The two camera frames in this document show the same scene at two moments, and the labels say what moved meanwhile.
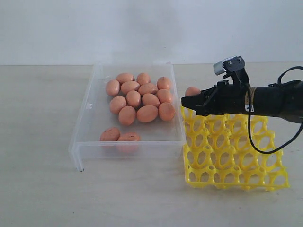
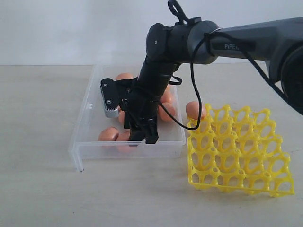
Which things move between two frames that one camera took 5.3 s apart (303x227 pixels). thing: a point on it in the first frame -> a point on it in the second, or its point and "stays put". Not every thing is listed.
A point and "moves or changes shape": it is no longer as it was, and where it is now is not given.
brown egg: [110, 134] stays put
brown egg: [166, 111] stays put
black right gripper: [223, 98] -> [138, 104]
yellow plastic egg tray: [217, 153] moves or changes shape
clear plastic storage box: [131, 111] stays put
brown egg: [124, 77] stays put
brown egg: [191, 91] -> [192, 109]
